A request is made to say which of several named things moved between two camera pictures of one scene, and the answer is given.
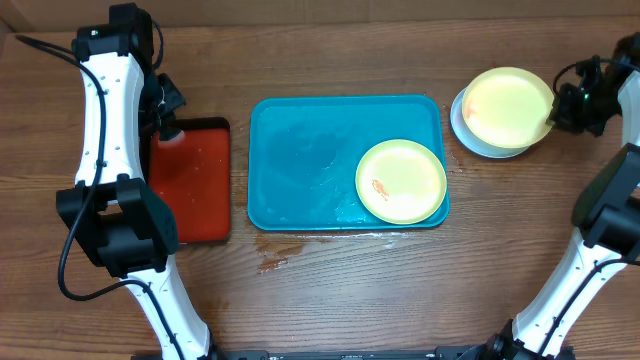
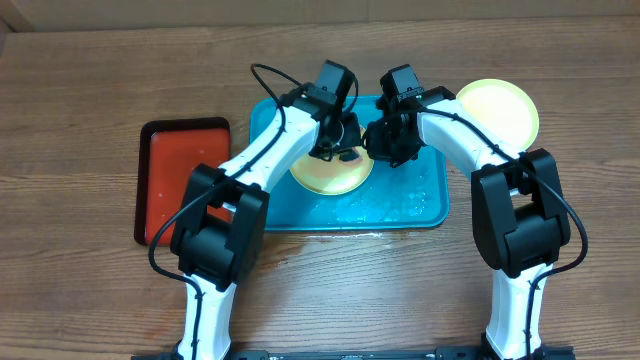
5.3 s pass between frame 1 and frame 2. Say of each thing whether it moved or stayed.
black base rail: stayed
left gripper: moved
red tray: stayed
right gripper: moved
